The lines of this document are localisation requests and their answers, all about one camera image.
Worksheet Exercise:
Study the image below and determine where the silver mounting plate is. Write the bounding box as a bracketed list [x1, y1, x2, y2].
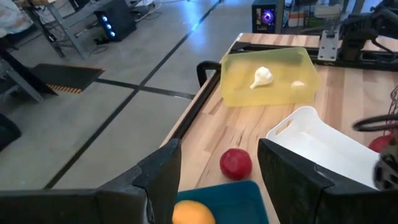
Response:
[317, 29, 340, 62]

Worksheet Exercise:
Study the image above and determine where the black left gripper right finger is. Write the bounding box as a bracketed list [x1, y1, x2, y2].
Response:
[257, 138, 398, 224]

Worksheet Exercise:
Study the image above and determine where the orange toy citrus fruit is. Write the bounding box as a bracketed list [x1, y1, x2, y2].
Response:
[172, 200, 216, 224]

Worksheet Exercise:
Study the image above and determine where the black striped-edge floor mat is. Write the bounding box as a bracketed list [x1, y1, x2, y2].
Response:
[29, 63, 105, 95]

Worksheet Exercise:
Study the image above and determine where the translucent yellow plastic bin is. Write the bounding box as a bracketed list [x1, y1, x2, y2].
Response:
[220, 46, 321, 108]

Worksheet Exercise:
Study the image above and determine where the computer with purple fan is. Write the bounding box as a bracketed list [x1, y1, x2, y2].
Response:
[251, 0, 285, 34]

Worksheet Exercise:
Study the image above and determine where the black computer with blue lights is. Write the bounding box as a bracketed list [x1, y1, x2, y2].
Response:
[93, 0, 137, 43]

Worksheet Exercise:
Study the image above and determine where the white plastic bin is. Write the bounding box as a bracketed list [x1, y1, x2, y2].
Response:
[266, 105, 382, 190]

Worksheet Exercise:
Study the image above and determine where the gold wire basket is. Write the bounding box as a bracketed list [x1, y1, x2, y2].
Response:
[387, 85, 398, 138]

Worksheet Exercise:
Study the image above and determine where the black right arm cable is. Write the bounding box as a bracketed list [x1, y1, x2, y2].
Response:
[196, 60, 222, 88]

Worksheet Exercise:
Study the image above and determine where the grey metal table frame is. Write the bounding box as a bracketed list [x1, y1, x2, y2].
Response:
[21, 0, 103, 60]

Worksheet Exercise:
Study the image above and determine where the teal plastic bin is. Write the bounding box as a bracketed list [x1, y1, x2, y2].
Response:
[175, 179, 270, 224]

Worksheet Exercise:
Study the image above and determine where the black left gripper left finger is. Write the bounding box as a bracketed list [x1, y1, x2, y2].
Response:
[0, 138, 182, 224]

